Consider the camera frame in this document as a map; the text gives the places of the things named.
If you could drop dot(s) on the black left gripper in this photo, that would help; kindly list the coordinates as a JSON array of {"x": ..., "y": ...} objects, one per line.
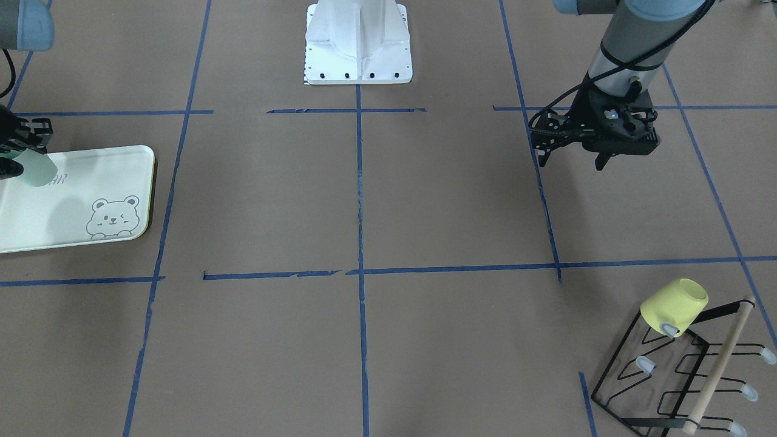
[{"x": 584, "y": 115}]

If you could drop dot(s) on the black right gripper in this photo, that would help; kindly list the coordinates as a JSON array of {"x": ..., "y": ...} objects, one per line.
[{"x": 11, "y": 135}]

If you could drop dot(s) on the light green plastic cup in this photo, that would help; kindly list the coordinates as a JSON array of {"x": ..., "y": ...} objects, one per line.
[{"x": 37, "y": 168}]

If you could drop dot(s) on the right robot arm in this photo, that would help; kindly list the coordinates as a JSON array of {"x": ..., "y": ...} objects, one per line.
[{"x": 27, "y": 26}]

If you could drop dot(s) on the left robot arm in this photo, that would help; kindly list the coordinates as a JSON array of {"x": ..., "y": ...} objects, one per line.
[{"x": 637, "y": 41}]

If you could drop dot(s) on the cream bear print tray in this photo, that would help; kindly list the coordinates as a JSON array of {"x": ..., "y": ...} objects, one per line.
[{"x": 95, "y": 196}]

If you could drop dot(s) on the yellow plastic cup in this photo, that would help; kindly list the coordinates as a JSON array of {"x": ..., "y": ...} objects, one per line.
[{"x": 671, "y": 310}]

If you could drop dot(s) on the black wire cup rack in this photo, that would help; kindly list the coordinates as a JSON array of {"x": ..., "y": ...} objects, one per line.
[{"x": 654, "y": 384}]

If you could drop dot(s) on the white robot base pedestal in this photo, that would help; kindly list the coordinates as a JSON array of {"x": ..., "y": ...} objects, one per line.
[{"x": 357, "y": 42}]

